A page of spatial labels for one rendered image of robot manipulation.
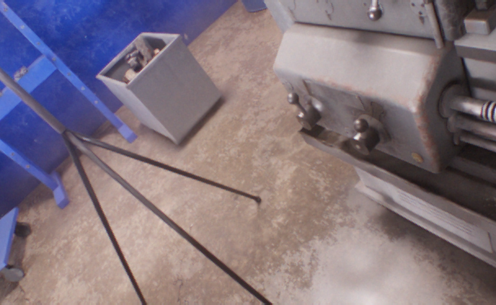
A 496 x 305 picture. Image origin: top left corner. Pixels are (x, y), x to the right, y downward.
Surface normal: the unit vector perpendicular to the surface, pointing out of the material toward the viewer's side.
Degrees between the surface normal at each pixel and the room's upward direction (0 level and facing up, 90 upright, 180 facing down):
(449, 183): 0
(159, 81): 90
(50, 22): 90
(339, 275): 0
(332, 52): 32
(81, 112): 90
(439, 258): 0
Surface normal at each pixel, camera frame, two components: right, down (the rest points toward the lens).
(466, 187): -0.50, -0.63
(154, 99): 0.58, 0.25
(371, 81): -0.79, -0.17
